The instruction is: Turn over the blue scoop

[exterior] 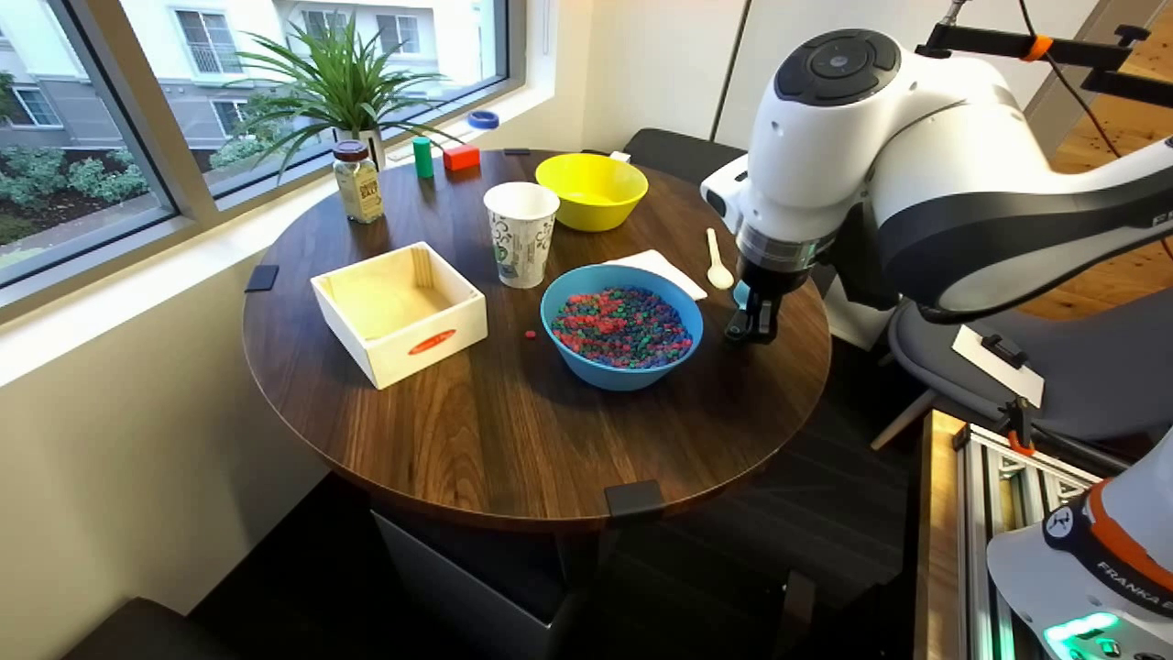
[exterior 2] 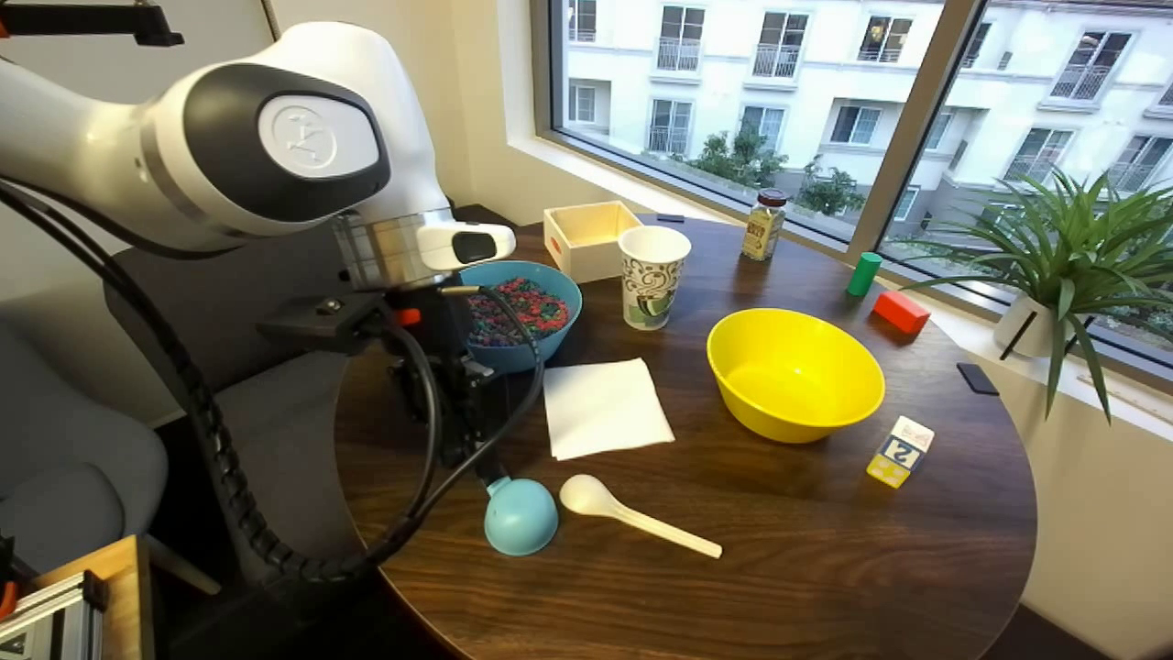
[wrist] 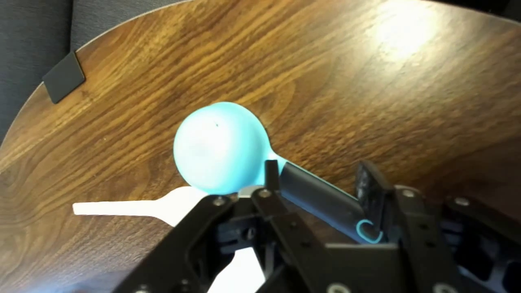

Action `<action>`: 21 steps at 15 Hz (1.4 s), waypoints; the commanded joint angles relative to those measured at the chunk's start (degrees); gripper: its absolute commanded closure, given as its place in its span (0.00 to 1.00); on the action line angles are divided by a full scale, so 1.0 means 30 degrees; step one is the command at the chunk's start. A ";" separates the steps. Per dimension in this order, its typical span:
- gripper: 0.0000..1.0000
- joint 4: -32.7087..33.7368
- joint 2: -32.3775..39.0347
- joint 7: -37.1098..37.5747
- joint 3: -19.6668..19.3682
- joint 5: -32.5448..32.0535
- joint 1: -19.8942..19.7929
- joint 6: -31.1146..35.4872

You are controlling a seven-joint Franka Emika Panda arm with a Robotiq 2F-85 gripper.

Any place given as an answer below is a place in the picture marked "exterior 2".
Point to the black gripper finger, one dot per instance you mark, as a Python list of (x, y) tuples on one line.
[(455, 431), (489, 424)]

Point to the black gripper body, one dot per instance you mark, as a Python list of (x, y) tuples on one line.
[(445, 354)]

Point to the blue plastic scoop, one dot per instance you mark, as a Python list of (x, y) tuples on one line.
[(521, 518)]

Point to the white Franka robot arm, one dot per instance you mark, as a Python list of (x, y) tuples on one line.
[(185, 132)]

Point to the blue bowl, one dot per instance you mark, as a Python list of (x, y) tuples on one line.
[(537, 348)]

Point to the colourful beads heap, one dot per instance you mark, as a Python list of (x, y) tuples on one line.
[(532, 306)]

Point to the white paper napkin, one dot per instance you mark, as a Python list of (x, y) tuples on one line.
[(608, 408)]

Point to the white plastic spoon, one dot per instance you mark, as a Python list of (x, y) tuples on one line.
[(592, 496)]

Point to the white wooden box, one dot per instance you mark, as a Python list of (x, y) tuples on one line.
[(589, 250)]

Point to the patterned white paper cup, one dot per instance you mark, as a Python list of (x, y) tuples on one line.
[(653, 286)]

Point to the yellow bowl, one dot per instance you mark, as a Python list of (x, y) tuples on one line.
[(795, 371)]

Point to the labelled glass jar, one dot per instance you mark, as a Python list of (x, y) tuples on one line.
[(765, 229)]

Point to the light grey chair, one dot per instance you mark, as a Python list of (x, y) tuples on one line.
[(59, 453)]

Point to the green block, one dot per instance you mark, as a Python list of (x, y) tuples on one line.
[(863, 275)]

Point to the small yellow white carton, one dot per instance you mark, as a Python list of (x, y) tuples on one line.
[(901, 453)]

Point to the red block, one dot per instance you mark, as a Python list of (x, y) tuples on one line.
[(901, 317)]

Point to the black tape patch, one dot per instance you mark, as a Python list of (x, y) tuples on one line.
[(977, 378)]

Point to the green potted plant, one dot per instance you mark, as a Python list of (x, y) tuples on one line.
[(1075, 243)]

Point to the aluminium frame stand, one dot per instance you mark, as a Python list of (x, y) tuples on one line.
[(59, 617)]

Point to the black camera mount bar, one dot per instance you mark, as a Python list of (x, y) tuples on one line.
[(85, 23)]

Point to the window with grey frame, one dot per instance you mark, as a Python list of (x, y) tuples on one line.
[(904, 146)]

